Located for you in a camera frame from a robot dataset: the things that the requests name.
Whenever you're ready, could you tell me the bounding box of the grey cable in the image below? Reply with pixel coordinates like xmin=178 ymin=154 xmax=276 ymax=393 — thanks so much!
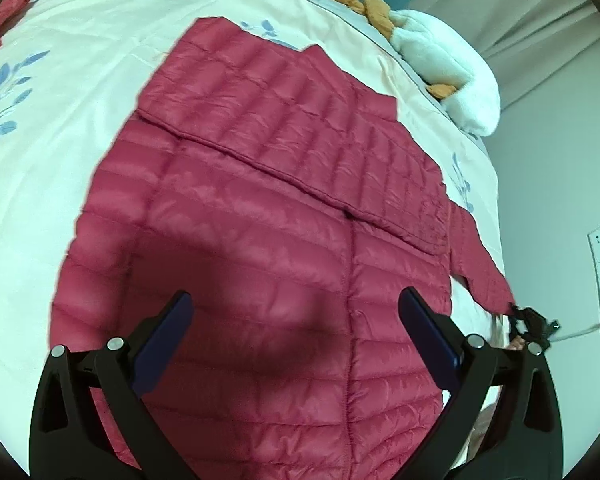
xmin=550 ymin=320 xmax=600 ymax=343

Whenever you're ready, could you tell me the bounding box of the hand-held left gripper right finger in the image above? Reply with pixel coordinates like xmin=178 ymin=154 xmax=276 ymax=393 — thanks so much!
xmin=397 ymin=286 xmax=566 ymax=480

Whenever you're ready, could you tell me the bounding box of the red quilted down jacket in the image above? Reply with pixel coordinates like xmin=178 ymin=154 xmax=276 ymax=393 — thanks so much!
xmin=47 ymin=16 xmax=516 ymax=480

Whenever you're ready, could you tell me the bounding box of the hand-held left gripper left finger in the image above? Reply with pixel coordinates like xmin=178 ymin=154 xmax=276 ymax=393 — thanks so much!
xmin=28 ymin=290 xmax=201 ymax=480

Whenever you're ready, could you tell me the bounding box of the pale printed bed cover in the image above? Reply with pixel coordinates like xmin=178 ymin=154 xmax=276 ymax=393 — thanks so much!
xmin=0 ymin=0 xmax=506 ymax=461

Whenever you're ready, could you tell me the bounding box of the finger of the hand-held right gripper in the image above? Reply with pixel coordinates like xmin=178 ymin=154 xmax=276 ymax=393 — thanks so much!
xmin=510 ymin=304 xmax=532 ymax=332

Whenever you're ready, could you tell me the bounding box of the white plush goose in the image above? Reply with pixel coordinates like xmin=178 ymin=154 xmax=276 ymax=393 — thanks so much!
xmin=305 ymin=0 xmax=502 ymax=137

